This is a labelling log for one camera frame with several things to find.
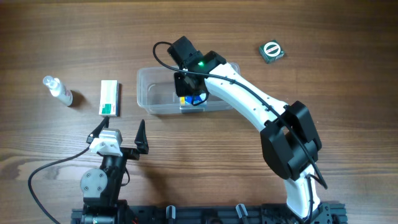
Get white spray bottle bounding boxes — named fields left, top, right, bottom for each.
left=43, top=76, right=73, bottom=106

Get white medicine box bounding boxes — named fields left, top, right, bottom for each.
left=180, top=102, right=207, bottom=113

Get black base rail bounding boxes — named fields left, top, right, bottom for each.
left=70, top=202, right=348, bottom=224

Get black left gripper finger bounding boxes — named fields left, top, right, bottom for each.
left=86, top=116, right=109, bottom=143
left=134, top=119, right=149, bottom=149

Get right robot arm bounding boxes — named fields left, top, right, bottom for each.
left=167, top=36, right=324, bottom=223

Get white green box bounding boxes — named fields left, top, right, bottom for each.
left=99, top=80, right=119, bottom=117

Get blue yellow VapoDrops box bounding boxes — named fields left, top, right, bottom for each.
left=179, top=93, right=208, bottom=106

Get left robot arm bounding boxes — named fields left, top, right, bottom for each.
left=72, top=116, right=149, bottom=224

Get clear plastic container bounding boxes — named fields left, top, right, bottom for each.
left=137, top=67, right=233, bottom=114

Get green round-label box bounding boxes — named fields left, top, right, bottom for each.
left=259, top=40, right=285, bottom=64

